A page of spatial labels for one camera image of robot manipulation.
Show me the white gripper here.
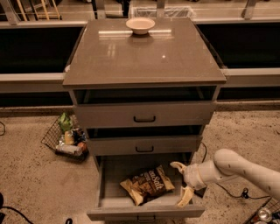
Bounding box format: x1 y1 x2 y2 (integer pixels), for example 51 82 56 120
170 161 207 207

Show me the brown chip bag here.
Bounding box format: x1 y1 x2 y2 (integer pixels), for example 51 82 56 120
120 165 175 206

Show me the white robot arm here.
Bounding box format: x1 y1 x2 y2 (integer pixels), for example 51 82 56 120
170 149 280 207

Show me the bottom grey drawer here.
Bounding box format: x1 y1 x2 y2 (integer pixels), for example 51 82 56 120
87 153 205 224

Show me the grey drawer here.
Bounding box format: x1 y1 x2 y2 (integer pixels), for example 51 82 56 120
73 87 215 128
87 125 203 156
87 153 205 224

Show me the middle grey drawer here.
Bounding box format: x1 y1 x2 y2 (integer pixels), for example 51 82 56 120
87 125 203 156

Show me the grey drawer cabinet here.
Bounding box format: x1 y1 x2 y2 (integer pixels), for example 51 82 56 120
62 17 228 224

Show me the top grey drawer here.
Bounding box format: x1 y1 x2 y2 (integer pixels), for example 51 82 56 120
73 87 215 128

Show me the black power adapter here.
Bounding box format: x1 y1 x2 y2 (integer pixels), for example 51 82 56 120
194 188 206 198

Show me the silver can right basket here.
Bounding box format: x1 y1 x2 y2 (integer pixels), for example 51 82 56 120
257 207 272 222

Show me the silver can in basket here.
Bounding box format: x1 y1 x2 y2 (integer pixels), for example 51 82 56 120
56 144 82 156

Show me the yellow bottle in basket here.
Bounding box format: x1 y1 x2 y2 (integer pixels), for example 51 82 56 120
65 130 74 145

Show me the green leafy vegetable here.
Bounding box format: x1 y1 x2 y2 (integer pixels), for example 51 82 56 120
58 113 73 131

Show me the beige ceramic bowl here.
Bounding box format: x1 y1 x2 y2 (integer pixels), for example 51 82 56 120
126 17 155 35

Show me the wooden chair background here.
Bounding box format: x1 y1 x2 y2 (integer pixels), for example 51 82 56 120
14 0 62 22

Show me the black power cable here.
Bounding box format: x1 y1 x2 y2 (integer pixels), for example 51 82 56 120
200 142 272 201

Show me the black wire basket right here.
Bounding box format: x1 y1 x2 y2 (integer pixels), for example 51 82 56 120
244 199 280 224

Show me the black wire basket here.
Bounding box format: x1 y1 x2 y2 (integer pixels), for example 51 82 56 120
244 199 280 224
41 118 88 161

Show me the black wire basket left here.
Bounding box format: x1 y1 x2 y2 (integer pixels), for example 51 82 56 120
41 118 88 161

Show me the white wire basket background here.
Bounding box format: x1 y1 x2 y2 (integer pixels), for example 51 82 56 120
129 6 195 18

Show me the black cable left bottom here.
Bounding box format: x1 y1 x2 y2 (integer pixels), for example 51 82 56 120
0 192 35 224

